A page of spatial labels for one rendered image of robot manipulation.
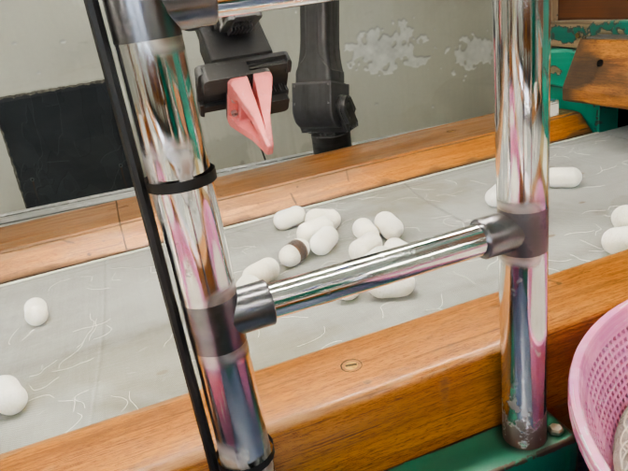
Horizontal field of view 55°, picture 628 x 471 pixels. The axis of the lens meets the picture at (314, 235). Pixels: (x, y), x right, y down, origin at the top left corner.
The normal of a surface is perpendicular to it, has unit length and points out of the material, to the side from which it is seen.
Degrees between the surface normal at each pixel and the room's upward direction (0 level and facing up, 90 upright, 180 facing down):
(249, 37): 40
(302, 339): 0
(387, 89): 90
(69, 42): 91
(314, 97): 74
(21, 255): 45
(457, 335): 0
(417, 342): 0
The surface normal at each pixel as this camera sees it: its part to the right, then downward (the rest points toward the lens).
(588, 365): 0.76, -0.14
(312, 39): -0.48, 0.13
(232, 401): 0.19, 0.35
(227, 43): 0.12, -0.50
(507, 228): 0.21, -0.25
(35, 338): -0.14, -0.91
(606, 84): -0.90, -0.12
